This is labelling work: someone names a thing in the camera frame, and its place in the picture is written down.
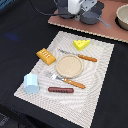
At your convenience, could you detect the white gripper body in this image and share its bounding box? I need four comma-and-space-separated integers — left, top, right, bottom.
67, 0, 98, 16

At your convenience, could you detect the grey frying pan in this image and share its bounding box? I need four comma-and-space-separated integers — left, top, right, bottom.
80, 8, 110, 28

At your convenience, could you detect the yellow toy cheese wedge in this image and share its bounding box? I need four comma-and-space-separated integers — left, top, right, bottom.
73, 40, 90, 51

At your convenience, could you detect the orange toy bread loaf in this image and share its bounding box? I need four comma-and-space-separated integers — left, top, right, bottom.
36, 48, 56, 65

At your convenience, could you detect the red-brown toy sausage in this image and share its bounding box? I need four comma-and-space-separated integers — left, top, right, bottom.
48, 87, 74, 93

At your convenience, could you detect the light blue milk carton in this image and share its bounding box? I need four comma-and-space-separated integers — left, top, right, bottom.
23, 73, 39, 94

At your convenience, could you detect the grey cooking pot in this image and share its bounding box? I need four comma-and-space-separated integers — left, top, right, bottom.
54, 0, 74, 19

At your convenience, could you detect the beige bowl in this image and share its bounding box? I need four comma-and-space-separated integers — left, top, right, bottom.
116, 4, 128, 30

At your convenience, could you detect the round wooden plate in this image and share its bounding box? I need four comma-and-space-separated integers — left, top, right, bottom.
56, 55, 83, 78

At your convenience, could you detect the beige woven placemat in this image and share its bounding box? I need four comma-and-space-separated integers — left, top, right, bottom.
14, 31, 114, 128

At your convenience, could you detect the orange-handled toy knife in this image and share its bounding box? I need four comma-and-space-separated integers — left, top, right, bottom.
58, 49, 97, 62

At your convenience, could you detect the orange-handled toy fork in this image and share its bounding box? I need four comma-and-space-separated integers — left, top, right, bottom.
45, 71, 85, 89

